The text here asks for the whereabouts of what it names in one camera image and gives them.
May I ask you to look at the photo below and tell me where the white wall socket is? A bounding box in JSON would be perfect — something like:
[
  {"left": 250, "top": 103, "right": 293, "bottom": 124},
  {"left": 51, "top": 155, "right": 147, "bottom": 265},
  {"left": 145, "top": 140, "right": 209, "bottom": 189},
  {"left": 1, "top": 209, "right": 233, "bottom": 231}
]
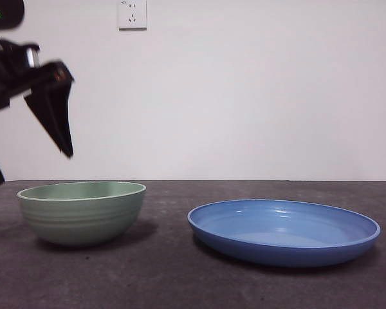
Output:
[{"left": 118, "top": 0, "right": 148, "bottom": 32}]

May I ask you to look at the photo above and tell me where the blue round plate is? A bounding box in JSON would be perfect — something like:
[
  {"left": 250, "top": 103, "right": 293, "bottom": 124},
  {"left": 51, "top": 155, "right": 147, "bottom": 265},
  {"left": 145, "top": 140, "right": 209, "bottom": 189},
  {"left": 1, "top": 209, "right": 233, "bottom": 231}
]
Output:
[{"left": 187, "top": 198, "right": 381, "bottom": 268}]

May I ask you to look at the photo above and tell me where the left gripper grey camera box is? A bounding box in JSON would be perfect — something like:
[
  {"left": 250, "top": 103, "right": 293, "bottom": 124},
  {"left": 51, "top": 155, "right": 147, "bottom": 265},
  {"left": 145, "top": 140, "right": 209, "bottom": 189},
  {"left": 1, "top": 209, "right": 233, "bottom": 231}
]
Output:
[{"left": 24, "top": 44, "right": 41, "bottom": 69}]

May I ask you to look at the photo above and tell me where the green ribbed bowl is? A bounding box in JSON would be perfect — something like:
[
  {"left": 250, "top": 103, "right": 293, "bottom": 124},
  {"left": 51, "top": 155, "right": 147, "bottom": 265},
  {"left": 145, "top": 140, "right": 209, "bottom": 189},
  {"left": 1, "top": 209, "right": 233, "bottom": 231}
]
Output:
[{"left": 16, "top": 181, "right": 147, "bottom": 248}]

